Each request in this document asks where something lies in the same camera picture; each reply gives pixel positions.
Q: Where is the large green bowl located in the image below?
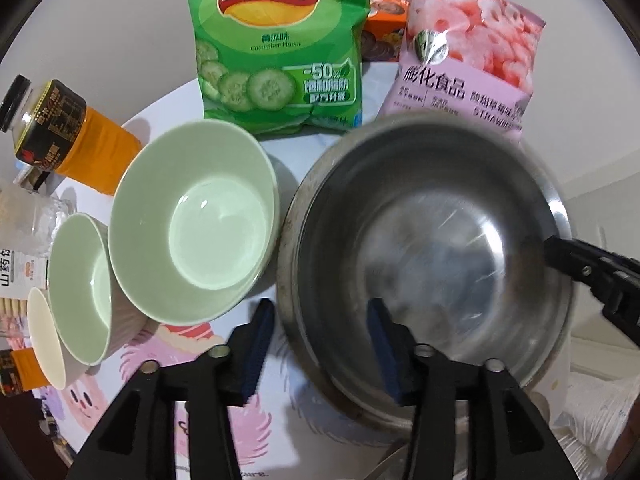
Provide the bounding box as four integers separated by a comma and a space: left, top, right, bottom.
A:
108, 120, 281, 325

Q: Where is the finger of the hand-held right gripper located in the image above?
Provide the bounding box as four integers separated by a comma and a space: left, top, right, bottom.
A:
542, 235, 640, 348

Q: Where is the white crumpled bag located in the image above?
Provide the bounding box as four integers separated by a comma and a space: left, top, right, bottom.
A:
550, 370, 636, 480

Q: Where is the clear biscuit package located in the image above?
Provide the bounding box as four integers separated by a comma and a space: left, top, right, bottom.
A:
0, 177, 76, 341

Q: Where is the orange juice bottle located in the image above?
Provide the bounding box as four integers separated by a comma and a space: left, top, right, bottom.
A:
0, 75, 143, 197
0, 347, 51, 398

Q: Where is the printed tablecloth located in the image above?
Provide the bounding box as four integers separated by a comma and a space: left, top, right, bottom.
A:
0, 0, 568, 480

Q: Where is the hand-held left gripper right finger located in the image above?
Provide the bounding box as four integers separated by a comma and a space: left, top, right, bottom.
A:
366, 297, 581, 480

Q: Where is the pink snack bag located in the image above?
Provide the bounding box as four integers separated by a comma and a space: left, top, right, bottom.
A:
375, 0, 547, 146

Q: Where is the stainless steel bowl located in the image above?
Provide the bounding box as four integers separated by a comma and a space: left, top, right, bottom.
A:
276, 112, 575, 433

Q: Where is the green chips bag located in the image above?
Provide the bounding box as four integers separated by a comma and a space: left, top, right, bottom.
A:
184, 0, 372, 135

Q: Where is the small white bowl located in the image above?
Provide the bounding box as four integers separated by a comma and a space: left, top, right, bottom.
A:
26, 287, 91, 391

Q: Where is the ribbed green bowl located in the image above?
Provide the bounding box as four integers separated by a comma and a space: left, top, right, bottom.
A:
47, 212, 151, 366

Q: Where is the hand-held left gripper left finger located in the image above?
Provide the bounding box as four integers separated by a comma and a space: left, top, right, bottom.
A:
65, 298, 277, 480

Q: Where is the orange cookie box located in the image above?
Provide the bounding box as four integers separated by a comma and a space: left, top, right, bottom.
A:
361, 0, 411, 63

